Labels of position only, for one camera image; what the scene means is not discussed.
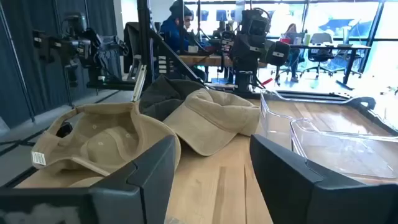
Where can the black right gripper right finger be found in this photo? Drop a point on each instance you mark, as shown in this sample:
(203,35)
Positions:
(298,193)

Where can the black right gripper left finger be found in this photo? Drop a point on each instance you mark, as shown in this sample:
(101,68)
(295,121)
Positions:
(130,199)

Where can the beige cap with white label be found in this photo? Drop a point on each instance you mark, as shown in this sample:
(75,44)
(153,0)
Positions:
(105,140)

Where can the dark grey baseball cap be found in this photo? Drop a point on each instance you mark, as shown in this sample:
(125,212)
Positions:
(161,96)

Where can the beige baseball cap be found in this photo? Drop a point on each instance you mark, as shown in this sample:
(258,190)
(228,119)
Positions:
(211,121)

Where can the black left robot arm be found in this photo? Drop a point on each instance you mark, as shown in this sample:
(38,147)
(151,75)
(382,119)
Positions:
(252,46)

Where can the clear plastic bin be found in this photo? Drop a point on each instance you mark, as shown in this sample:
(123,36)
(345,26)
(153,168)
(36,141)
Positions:
(342,149)
(273,121)

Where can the person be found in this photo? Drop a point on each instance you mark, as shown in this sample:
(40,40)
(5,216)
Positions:
(174,31)
(292,53)

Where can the black office chair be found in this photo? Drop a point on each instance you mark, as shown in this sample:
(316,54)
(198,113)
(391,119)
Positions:
(321,51)

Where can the black desk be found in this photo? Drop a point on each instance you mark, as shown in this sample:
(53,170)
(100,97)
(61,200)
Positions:
(351,53)

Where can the green cup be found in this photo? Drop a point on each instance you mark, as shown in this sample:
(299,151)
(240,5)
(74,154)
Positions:
(307,39)

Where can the wooden desk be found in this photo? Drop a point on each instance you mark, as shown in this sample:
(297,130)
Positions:
(202,59)

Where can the dark grey curtain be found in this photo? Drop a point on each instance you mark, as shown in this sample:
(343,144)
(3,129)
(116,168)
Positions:
(31,62)

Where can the black metal frame post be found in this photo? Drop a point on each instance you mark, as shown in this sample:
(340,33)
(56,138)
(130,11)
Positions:
(144,40)

